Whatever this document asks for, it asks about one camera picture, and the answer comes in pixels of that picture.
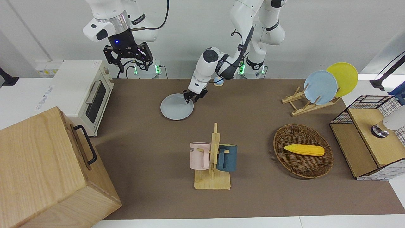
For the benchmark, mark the small blue round container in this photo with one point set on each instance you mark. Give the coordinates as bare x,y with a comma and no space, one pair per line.
218,82

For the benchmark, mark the white power outlet strip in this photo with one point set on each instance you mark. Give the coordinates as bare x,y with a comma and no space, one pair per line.
47,68

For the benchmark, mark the yellow plate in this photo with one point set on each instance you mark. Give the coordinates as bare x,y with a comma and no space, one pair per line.
346,76

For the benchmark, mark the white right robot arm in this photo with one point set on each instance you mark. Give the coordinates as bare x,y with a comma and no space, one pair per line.
107,12

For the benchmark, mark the gray round plate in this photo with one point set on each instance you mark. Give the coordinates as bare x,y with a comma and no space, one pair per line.
174,109

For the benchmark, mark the wooden plate rack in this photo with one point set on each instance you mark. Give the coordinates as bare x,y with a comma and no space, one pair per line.
303,110

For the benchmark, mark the teal mug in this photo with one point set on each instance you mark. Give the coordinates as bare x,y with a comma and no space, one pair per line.
229,158

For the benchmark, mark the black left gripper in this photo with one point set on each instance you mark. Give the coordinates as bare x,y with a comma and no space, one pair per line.
196,95

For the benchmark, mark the white camera with silver lens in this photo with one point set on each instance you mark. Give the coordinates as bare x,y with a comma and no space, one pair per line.
395,122

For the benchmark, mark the light blue plate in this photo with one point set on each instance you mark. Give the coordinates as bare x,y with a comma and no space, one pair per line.
319,87

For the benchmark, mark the yellow corn cob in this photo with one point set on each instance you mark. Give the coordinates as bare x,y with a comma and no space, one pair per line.
303,149

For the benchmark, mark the round wicker basket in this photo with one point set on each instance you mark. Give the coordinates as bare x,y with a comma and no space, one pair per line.
300,167

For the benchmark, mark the white toaster oven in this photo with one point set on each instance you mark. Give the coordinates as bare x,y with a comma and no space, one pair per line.
72,82

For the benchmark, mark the wooden drawer cabinet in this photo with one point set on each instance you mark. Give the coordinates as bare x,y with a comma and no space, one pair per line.
38,164

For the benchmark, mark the brown table mat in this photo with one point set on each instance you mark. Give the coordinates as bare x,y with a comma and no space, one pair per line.
253,133

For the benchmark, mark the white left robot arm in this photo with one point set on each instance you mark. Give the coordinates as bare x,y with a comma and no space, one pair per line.
205,68

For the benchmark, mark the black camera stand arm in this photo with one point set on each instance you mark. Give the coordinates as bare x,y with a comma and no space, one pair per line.
8,80
378,84

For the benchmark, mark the pink mug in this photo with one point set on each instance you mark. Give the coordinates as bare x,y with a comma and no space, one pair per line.
197,156

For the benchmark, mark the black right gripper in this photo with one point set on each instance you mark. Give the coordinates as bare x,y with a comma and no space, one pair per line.
121,41

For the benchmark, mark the wooden mug rack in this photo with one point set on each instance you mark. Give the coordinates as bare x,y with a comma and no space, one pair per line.
212,182

